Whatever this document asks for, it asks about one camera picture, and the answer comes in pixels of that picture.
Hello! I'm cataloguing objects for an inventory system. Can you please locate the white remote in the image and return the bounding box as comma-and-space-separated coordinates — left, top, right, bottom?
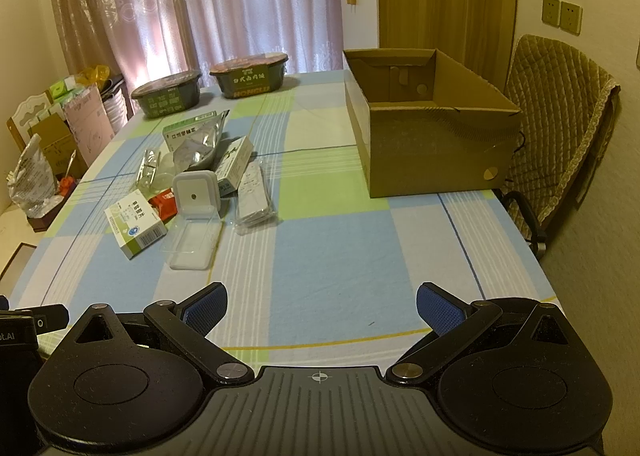
233, 160, 278, 235

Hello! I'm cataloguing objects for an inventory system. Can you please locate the quilted chair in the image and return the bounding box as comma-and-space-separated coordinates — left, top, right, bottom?
496, 34, 620, 258

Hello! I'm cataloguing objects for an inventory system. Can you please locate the clear plastic container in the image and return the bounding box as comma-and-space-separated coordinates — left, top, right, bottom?
163, 216, 222, 271

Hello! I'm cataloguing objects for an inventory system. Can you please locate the silver foil bag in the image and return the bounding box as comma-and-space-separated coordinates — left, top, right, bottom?
172, 109, 229, 173

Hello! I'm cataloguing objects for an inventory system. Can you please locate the pink lace curtain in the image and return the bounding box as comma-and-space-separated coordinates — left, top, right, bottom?
51, 0, 343, 88

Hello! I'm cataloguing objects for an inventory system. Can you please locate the left instant noodle bowl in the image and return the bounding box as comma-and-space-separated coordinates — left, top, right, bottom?
131, 70, 202, 119

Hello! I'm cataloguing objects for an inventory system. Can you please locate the double wall socket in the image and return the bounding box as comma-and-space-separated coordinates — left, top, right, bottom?
541, 0, 584, 36

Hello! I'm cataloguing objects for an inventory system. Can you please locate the pink cardboard box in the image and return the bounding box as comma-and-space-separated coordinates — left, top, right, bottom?
63, 86, 114, 167

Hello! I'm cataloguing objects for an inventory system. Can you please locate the white blue medicine box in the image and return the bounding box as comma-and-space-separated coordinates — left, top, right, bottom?
215, 136, 253, 197

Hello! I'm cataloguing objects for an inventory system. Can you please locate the white green medicine box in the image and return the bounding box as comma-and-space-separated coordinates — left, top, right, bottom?
104, 190, 167, 260

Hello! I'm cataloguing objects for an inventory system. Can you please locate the right instant noodle bowl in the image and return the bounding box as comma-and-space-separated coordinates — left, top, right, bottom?
209, 52, 288, 100

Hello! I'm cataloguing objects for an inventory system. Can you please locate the checked tablecloth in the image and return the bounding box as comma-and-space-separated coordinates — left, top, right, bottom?
10, 71, 555, 367

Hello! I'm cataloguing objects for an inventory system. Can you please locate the instant noodle bowl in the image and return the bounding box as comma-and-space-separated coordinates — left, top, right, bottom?
131, 70, 202, 119
209, 52, 288, 100

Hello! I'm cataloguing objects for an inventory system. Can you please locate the red candy packet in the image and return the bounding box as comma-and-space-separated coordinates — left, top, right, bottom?
149, 188, 178, 223

